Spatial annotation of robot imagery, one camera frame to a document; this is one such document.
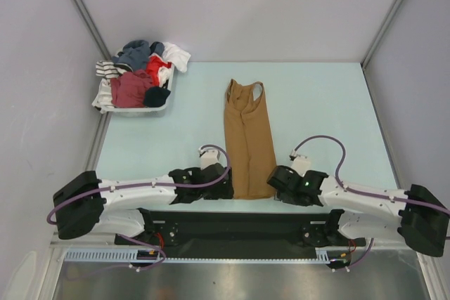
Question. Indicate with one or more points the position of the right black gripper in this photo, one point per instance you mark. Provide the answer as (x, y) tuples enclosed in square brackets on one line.
[(283, 197)]

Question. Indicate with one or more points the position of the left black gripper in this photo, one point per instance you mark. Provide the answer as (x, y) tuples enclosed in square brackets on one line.
[(223, 191)]

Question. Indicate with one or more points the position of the tan tank top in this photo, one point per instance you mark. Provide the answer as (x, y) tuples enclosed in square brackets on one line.
[(249, 141)]

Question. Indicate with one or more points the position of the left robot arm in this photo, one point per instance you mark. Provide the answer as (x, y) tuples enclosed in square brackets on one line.
[(88, 204)]

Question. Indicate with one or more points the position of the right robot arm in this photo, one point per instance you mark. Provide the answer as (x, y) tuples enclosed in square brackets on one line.
[(414, 217)]

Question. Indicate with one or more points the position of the white laundry basket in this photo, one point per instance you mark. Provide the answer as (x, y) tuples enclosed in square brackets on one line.
[(103, 99)]

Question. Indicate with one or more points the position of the black garment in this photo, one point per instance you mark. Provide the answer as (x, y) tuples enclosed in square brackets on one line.
[(156, 97)]

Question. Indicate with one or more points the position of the maroon garment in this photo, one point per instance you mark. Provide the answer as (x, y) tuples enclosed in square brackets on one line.
[(129, 89)]

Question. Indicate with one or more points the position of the red garment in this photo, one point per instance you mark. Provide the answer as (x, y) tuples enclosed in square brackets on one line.
[(157, 66)]

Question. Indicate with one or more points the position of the white garment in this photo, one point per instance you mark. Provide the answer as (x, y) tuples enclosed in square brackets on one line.
[(177, 56)]

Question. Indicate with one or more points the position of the blue grey garment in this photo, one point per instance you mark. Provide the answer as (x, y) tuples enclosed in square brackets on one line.
[(135, 55)]

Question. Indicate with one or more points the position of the striped garment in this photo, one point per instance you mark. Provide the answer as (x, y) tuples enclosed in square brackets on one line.
[(106, 69)]

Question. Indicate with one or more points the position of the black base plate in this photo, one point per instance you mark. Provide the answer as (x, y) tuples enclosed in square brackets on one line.
[(207, 235)]

